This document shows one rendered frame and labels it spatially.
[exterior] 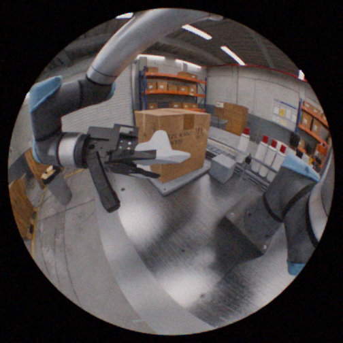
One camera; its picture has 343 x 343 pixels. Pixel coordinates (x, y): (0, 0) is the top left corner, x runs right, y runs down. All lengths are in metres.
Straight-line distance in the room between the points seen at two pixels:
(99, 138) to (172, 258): 0.34
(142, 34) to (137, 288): 0.52
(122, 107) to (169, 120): 3.82
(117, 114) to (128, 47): 3.95
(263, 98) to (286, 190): 5.11
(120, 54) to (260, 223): 0.46
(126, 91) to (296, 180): 4.25
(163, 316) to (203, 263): 0.20
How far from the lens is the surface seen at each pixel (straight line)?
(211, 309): 0.37
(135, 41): 0.22
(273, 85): 5.41
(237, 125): 3.99
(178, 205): 0.41
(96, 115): 4.11
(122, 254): 0.36
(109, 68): 0.23
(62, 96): 0.24
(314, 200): 0.19
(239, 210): 0.37
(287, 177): 0.27
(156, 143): 0.18
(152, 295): 0.34
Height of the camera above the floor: 1.16
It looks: 36 degrees down
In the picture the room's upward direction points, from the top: straight up
